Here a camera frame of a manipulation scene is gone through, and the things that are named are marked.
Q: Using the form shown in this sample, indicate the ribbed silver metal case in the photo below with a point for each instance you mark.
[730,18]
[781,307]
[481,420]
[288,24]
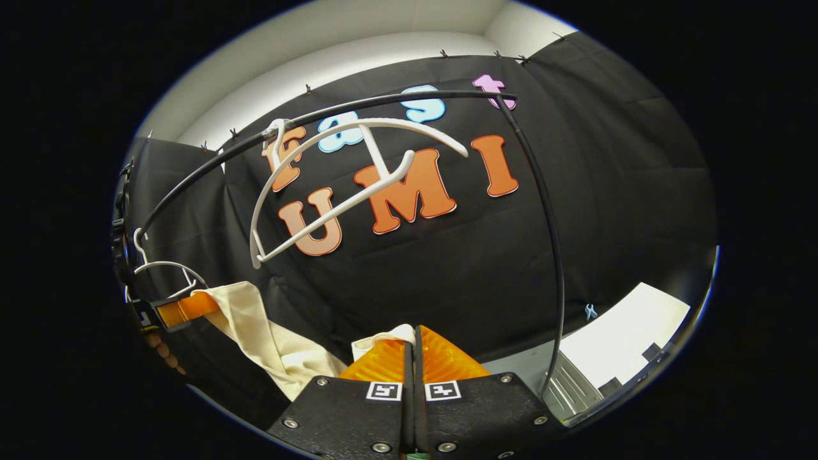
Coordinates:
[572,386]

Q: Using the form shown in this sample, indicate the black backdrop cloth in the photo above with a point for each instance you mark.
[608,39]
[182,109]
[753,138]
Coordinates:
[447,268]

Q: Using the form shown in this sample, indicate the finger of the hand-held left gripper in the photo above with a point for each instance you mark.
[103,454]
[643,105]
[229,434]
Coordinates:
[188,308]
[161,350]

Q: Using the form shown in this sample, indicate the small blue clip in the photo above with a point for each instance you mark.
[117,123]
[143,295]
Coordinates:
[591,311]

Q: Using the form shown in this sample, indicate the white plastic hanger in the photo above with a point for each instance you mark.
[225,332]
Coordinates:
[332,216]
[167,262]

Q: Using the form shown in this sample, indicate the black clothes rail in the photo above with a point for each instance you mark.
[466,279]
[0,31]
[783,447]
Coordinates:
[558,255]

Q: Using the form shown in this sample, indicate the white flat board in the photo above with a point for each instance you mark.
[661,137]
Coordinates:
[626,332]

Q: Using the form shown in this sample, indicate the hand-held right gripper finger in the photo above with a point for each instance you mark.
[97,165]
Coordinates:
[420,409]
[408,409]

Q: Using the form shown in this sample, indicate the cream collared shirt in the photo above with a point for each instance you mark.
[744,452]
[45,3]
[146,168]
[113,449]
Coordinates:
[268,338]

